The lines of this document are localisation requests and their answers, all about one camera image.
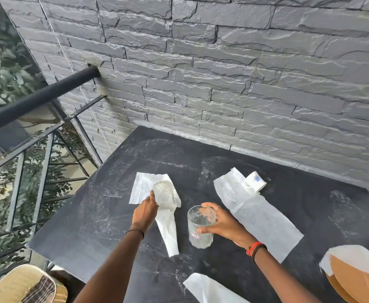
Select black metal railing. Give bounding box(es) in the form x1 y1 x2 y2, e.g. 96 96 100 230
0 65 108 287

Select person's right hand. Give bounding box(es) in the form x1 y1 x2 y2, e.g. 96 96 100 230
197 202 255 249

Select white cup with blue flower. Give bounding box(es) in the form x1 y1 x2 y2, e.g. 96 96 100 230
242 171 267 195

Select crumpled white paper towel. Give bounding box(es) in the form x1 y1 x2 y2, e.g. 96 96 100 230
129 172 182 258

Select person's left hand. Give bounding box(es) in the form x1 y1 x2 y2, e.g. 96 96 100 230
131 190 159 233

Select green leafy trees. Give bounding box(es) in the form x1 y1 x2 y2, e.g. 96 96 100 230
0 0 92 281

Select long white paper towel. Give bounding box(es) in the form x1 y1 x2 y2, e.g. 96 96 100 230
213 167 305 264

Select red and beaded bracelets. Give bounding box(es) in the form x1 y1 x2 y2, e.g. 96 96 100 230
246 242 268 262

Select thin white wire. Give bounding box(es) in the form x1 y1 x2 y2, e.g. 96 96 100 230
36 0 111 150

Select brown cardboard piece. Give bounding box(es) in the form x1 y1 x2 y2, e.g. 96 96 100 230
325 254 369 303

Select woven wicker chair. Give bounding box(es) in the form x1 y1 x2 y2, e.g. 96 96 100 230
0 264 69 303

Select smooth clear glass tumbler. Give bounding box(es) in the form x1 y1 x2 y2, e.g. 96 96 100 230
187 205 217 249

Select plaid cloth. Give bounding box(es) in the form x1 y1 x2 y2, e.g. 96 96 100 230
26 276 57 303

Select person's right forearm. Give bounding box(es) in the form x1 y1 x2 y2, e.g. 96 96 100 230
250 246 323 303

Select person's left forearm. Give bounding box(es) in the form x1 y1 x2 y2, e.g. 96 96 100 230
73 230 145 303

